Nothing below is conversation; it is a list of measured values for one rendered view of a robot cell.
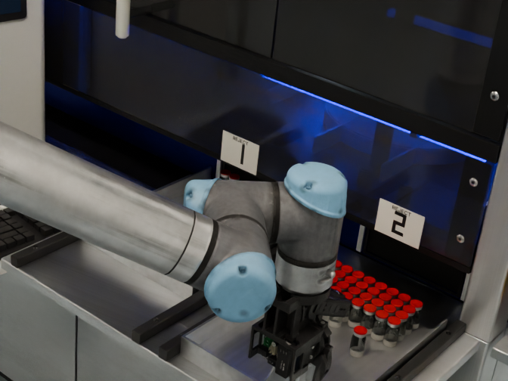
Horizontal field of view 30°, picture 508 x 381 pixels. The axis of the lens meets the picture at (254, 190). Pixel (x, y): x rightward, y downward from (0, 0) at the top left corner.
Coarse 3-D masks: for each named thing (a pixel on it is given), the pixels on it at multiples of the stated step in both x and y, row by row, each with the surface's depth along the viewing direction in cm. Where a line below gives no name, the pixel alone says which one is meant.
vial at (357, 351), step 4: (352, 336) 144; (356, 336) 143; (360, 336) 143; (364, 336) 143; (352, 340) 144; (356, 340) 143; (360, 340) 143; (364, 340) 144; (352, 344) 144; (356, 344) 144; (360, 344) 143; (364, 344) 144; (352, 348) 144; (356, 348) 144; (360, 348) 144; (352, 352) 145; (356, 352) 144; (360, 352) 144; (352, 356) 145; (356, 356) 145; (360, 356) 145
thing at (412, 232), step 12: (384, 204) 155; (384, 216) 156; (396, 216) 155; (408, 216) 153; (420, 216) 152; (384, 228) 157; (396, 228) 155; (408, 228) 154; (420, 228) 152; (408, 240) 155
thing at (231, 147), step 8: (224, 136) 174; (232, 136) 172; (224, 144) 174; (232, 144) 173; (240, 144) 172; (248, 144) 170; (256, 144) 169; (224, 152) 175; (232, 152) 174; (240, 152) 172; (248, 152) 171; (256, 152) 170; (224, 160) 176; (232, 160) 174; (248, 160) 172; (256, 160) 170; (240, 168) 173; (248, 168) 172; (256, 168) 171
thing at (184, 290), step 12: (180, 180) 183; (156, 192) 178; (168, 192) 181; (180, 192) 184; (84, 240) 167; (108, 252) 164; (132, 264) 160; (156, 276) 157; (168, 288) 156; (180, 288) 154; (192, 288) 152
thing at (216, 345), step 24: (192, 336) 142; (216, 336) 146; (240, 336) 147; (264, 336) 147; (336, 336) 149; (408, 336) 151; (432, 336) 148; (192, 360) 140; (216, 360) 136; (240, 360) 142; (264, 360) 142; (336, 360) 144; (360, 360) 144; (384, 360) 145; (408, 360) 143
